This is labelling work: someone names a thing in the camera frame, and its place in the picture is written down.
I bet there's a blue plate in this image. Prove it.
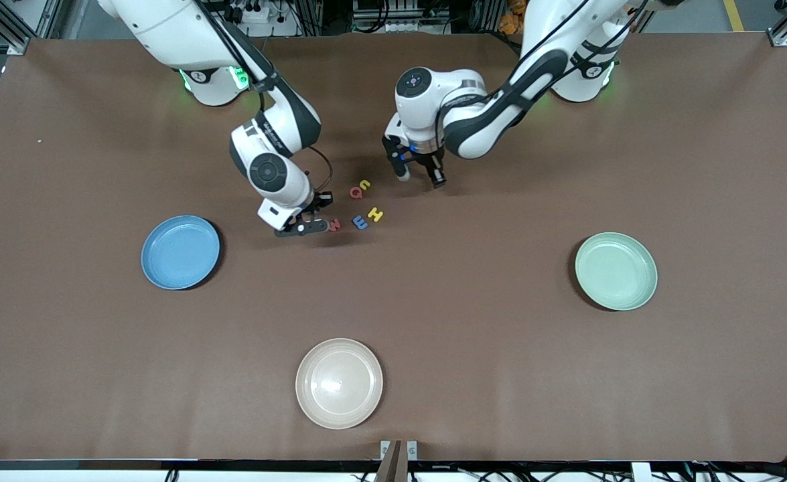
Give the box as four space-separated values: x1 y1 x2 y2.
141 215 220 291

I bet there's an orange packets pile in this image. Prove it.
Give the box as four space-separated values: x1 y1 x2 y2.
499 0 525 35

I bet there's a beige plate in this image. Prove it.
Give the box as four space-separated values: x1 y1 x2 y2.
295 338 384 430

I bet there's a white power strip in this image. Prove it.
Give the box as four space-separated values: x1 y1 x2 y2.
222 0 300 37

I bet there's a pale green plate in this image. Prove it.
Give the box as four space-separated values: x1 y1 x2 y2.
575 232 658 311

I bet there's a brown table cover sheet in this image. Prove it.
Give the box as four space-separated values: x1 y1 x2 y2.
0 32 787 463

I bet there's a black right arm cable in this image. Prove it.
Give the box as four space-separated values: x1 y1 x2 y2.
192 0 334 202

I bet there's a brown mount post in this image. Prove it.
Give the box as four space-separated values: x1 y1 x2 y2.
374 440 411 482

